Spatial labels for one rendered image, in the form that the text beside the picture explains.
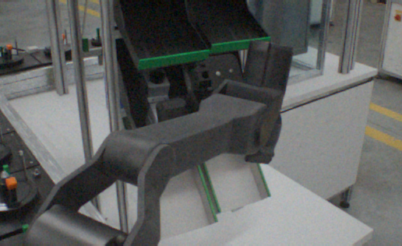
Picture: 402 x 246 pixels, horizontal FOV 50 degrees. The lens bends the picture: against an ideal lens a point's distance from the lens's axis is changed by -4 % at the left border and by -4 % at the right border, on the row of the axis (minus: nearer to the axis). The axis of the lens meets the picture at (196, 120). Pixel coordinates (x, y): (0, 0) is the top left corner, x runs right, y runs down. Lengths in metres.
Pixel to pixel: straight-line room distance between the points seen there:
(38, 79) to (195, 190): 1.23
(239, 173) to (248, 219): 0.20
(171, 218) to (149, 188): 0.62
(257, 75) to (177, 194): 0.48
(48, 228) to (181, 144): 0.12
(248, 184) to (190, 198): 0.15
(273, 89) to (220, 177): 0.52
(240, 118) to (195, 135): 0.08
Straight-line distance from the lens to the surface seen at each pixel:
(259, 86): 0.53
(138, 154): 0.33
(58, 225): 0.32
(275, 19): 1.87
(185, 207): 0.96
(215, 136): 0.42
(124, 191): 0.99
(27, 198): 1.11
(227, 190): 1.02
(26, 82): 2.04
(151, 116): 0.83
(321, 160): 2.31
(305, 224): 1.21
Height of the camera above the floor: 1.60
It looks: 26 degrees down
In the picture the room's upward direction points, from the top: straight up
